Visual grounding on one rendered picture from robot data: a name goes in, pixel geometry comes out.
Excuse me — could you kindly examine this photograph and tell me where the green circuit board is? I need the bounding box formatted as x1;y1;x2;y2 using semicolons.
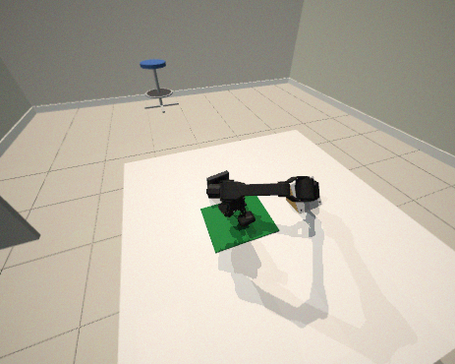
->
200;196;279;253

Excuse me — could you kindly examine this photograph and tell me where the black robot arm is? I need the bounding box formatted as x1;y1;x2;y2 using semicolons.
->
206;176;319;217

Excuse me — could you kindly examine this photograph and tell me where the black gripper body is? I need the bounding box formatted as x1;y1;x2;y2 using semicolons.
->
231;197;256;227

